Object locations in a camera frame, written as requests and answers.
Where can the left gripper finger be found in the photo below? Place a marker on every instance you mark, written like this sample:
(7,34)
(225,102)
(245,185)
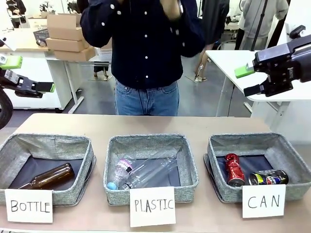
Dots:
(12,61)
(31,88)

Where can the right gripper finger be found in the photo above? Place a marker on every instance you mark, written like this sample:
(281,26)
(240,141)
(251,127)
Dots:
(252,90)
(243,71)

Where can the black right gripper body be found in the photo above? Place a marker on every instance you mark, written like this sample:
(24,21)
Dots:
(279,65)

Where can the crushed red soda can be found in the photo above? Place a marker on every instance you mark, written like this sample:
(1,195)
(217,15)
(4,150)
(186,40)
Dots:
(233,170)

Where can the brown glass bottle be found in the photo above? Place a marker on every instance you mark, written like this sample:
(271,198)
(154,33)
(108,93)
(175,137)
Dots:
(56,173)

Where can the dark blue yellow soda can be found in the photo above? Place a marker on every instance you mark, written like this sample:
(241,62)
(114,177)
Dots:
(269,178)

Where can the small bottle with blue cap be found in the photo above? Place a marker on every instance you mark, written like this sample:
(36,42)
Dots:
(122,166)

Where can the large clear plastic bottle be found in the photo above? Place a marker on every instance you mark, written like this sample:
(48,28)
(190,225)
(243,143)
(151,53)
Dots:
(150,170)

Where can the person's right forearm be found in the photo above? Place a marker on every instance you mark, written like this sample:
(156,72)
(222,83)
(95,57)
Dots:
(97,26)

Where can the person's left forearm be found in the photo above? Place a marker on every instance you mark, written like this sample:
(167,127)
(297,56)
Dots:
(192,34)

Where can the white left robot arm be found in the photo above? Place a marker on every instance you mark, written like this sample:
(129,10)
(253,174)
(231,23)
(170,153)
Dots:
(11,44)

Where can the grey fabric basket can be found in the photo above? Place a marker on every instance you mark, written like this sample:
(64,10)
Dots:
(243,142)

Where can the grey fabric basket bottle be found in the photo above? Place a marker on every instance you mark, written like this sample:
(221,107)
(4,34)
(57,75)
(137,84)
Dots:
(73,145)

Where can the paper sign reading can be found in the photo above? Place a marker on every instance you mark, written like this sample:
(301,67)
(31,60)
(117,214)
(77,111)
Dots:
(263,201)

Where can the grey fabric basket plastic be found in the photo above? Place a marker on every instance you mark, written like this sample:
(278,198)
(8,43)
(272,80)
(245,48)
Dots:
(145,143)

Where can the person's left hand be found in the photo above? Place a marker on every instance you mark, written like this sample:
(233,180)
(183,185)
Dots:
(171,9)

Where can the white side table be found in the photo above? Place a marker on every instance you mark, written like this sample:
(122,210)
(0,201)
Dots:
(230,63)

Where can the white desk with wooden top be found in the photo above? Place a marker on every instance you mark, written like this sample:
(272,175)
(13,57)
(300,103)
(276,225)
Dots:
(56,80)

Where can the background person in white hoodie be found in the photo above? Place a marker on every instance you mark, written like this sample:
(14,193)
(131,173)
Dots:
(274,24)

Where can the white plastic crate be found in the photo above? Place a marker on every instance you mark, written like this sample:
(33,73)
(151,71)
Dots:
(104,54)
(37,23)

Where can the background person in black top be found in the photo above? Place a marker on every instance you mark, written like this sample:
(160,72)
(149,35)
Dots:
(15,12)

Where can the closed flat cardboard box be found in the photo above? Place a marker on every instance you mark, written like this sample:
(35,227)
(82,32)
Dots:
(73,55)
(63,44)

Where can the black tripod pole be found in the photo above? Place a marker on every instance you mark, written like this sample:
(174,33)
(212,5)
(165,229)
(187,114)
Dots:
(261,14)

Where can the background person in dark coat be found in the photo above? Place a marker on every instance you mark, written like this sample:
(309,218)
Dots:
(213,19)

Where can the open cardboard box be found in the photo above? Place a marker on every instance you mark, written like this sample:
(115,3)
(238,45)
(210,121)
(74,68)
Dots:
(63,26)

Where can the background person's bare legs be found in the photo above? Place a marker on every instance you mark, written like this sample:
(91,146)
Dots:
(104,70)

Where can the person in dark buttoned shirt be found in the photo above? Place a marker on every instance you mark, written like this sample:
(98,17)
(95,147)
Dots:
(145,48)

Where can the paper sign reading bottle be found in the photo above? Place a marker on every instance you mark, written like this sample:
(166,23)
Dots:
(29,206)

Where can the paper sign reading plastic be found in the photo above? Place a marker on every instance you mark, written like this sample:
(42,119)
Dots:
(153,206)

